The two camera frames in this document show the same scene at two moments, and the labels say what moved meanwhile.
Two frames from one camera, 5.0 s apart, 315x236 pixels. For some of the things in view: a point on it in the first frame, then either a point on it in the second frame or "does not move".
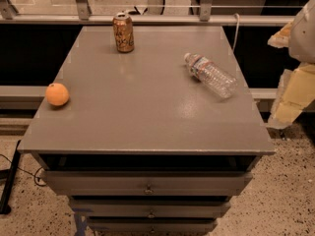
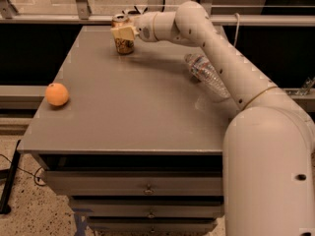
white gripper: (303, 36) → (145, 26)
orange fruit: (57, 93) does not move
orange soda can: (123, 32) does not move
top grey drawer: (148, 182) does not move
